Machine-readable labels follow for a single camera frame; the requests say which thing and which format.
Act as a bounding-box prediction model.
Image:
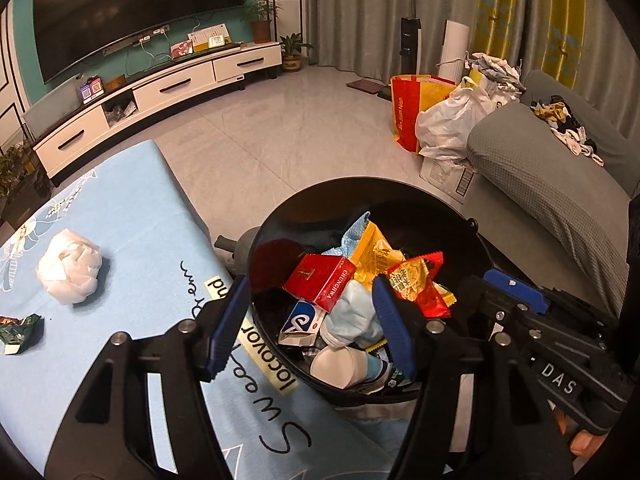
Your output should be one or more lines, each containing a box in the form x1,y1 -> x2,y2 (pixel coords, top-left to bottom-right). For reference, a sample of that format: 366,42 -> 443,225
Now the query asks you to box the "potted plant in yellow pot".
279,32 -> 316,72

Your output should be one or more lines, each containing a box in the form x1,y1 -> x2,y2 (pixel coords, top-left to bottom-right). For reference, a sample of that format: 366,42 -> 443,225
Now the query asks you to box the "yellow snack packet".
347,221 -> 407,291

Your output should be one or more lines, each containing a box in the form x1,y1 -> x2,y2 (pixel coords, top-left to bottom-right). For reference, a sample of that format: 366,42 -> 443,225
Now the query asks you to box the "dark grey object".
214,227 -> 258,276

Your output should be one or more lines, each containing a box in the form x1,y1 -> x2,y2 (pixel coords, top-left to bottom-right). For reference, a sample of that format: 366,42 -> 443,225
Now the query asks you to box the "green wrapper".
0,312 -> 43,356

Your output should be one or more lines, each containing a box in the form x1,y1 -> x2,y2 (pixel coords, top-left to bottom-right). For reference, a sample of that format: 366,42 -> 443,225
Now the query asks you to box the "cardboard box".
419,155 -> 481,205

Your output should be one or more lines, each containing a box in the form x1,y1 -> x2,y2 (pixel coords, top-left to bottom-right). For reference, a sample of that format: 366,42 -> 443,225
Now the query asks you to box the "dark leafy potted plant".
0,142 -> 53,221

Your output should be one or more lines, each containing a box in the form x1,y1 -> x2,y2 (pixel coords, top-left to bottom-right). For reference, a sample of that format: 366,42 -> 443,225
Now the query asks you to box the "black trash bin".
247,176 -> 493,408

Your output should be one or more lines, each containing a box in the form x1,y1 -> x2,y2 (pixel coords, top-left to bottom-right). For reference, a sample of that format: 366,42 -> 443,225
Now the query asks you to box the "pile of grey clothes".
465,51 -> 526,106

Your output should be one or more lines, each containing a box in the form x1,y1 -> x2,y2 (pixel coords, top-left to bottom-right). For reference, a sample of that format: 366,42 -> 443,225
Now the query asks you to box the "upright vacuum cleaner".
399,0 -> 426,77

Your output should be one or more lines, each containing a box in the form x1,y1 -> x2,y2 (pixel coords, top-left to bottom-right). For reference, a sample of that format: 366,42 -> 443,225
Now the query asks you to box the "desk calendar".
189,24 -> 232,53

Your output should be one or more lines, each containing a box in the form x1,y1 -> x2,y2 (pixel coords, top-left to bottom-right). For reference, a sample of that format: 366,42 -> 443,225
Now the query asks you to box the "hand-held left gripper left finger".
44,275 -> 251,480

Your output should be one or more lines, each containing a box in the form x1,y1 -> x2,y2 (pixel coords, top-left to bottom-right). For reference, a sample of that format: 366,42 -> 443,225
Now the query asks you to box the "person's right hand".
550,402 -> 608,461

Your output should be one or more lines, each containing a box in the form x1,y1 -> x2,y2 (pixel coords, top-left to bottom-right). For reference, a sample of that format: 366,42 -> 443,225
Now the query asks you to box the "white cylinder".
440,20 -> 471,81

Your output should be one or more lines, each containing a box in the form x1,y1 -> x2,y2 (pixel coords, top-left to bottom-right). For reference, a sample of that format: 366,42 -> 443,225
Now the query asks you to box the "white plastic bag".
415,82 -> 506,161

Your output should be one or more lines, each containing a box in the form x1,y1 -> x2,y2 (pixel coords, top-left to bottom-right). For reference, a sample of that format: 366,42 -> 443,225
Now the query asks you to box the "yellow patterned curtain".
472,0 -> 526,76
542,0 -> 591,91

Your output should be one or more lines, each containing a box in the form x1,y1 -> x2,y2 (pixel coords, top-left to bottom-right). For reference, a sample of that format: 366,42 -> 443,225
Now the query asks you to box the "blue floral tablecloth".
0,139 -> 401,480

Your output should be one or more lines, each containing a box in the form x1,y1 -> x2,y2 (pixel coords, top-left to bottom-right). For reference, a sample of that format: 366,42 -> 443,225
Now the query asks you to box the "white paper cup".
310,346 -> 373,390

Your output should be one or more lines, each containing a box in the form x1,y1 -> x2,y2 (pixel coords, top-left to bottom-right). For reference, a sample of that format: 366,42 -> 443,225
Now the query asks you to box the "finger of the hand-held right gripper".
482,268 -> 551,316
456,274 -> 531,346

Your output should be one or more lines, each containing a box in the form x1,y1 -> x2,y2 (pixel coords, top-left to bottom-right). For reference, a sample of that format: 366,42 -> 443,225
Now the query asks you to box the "red cigarette box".
282,253 -> 357,313

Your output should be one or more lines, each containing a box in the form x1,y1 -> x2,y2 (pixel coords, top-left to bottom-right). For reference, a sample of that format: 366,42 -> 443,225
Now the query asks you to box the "light blue wrapper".
320,211 -> 373,261

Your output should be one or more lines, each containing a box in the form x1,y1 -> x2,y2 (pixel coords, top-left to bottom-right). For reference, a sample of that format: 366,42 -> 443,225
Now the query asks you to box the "white panel heater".
22,77 -> 85,140

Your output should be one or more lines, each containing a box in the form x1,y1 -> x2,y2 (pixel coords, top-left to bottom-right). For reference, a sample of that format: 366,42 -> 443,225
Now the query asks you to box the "grey sofa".
462,70 -> 640,318

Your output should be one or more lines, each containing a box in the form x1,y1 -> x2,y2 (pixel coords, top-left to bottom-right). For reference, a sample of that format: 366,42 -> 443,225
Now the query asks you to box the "large television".
32,0 -> 246,86

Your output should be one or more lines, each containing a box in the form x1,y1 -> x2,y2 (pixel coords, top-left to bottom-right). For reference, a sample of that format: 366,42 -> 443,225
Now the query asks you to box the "blue face mask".
327,280 -> 388,348

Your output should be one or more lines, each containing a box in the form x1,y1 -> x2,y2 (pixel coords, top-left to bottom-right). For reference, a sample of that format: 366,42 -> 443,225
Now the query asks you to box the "small printed card stand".
77,76 -> 105,106

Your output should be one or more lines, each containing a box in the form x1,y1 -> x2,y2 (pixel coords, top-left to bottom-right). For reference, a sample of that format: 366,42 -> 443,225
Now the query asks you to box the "brown floor mat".
346,77 -> 396,101

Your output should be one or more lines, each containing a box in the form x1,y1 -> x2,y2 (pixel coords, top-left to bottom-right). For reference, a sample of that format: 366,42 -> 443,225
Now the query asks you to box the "red yellow shopping bag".
390,74 -> 458,153

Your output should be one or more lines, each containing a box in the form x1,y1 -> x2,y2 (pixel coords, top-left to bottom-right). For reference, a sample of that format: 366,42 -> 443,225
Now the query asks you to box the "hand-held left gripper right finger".
371,275 -> 576,480

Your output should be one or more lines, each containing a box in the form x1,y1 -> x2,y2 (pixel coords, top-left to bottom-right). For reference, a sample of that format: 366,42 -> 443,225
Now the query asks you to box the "pile of socks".
530,95 -> 606,168

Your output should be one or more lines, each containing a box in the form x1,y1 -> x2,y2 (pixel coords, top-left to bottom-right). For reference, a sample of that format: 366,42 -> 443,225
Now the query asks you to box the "potted plant in brown pot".
242,0 -> 283,45

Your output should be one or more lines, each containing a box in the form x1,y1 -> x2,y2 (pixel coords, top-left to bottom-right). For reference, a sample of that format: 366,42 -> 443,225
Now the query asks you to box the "blue white small box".
277,300 -> 328,348

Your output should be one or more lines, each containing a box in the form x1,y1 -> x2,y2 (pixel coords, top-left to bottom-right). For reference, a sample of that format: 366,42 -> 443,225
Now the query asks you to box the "grey curtain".
305,0 -> 640,126

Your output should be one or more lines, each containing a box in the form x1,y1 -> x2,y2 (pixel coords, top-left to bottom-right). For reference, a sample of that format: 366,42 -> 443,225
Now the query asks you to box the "red snack wrapper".
386,251 -> 457,318

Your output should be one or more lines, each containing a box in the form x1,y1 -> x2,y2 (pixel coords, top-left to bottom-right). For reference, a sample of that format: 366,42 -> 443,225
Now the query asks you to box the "white tv cabinet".
32,40 -> 283,183

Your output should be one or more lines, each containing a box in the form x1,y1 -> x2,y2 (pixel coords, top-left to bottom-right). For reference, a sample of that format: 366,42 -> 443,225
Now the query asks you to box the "white tissue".
36,228 -> 103,306

